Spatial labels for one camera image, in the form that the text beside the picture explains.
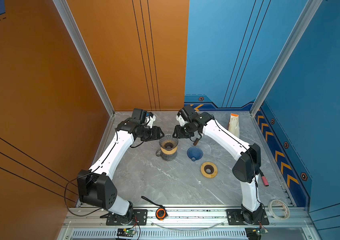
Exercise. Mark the blue ribbed dripper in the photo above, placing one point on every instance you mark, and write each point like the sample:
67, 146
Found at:
194, 153

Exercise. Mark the clear glass server wooden handle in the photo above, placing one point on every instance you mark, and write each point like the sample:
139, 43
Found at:
196, 141

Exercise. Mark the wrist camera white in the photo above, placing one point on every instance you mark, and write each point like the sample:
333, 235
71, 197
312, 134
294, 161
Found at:
149, 120
181, 120

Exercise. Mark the circuit board right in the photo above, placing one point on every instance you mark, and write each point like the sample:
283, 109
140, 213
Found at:
256, 234

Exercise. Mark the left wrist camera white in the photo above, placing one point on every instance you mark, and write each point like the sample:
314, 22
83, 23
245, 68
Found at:
149, 120

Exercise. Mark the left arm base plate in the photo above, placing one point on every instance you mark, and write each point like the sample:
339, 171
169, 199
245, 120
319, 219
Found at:
138, 216

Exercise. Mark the grey glass carafe mug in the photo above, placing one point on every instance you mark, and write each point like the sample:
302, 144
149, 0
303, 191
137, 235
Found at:
166, 157

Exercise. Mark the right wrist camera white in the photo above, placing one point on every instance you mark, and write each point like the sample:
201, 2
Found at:
181, 120

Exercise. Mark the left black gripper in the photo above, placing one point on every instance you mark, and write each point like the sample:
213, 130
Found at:
156, 134

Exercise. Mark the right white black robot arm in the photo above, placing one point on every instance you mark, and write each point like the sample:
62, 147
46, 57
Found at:
247, 157

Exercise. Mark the grey glass dripper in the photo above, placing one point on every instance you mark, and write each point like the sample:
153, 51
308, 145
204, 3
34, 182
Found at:
168, 142

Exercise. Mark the pink handle screwdriver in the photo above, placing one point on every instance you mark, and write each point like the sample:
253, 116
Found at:
264, 179

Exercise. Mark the orange black tape measure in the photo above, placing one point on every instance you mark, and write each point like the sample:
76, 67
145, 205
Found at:
161, 212

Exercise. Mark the green circuit board left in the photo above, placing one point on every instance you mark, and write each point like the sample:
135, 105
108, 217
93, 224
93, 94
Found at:
125, 234

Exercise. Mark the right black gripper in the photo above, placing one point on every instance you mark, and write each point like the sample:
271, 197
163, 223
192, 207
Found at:
178, 133

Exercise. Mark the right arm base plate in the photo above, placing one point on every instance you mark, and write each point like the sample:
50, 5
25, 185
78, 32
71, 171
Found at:
236, 216

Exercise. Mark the wooden ring holder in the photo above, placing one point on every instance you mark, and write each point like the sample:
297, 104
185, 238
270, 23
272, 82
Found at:
209, 170
169, 152

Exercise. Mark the clear tape roll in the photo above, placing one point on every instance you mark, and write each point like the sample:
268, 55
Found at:
279, 210

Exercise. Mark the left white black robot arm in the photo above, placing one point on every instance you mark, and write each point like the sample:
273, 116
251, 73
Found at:
95, 186

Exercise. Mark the aluminium rail front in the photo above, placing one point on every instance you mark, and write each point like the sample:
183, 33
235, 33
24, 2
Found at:
184, 217

